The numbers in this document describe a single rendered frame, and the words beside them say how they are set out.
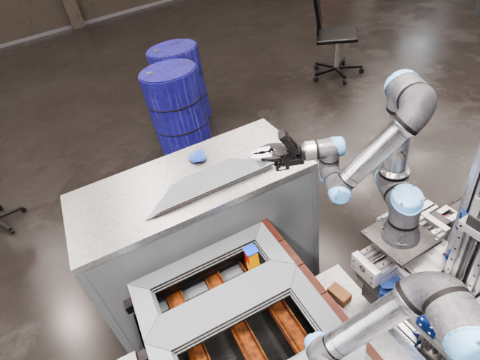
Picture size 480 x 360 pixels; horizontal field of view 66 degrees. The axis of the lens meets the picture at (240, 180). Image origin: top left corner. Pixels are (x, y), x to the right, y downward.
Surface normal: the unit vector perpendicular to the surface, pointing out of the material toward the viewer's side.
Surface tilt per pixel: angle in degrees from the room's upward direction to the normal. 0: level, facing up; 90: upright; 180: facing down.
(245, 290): 0
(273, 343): 0
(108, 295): 90
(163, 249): 90
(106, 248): 0
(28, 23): 90
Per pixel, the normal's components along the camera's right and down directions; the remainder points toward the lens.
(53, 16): 0.47, 0.50
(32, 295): -0.14, -0.77
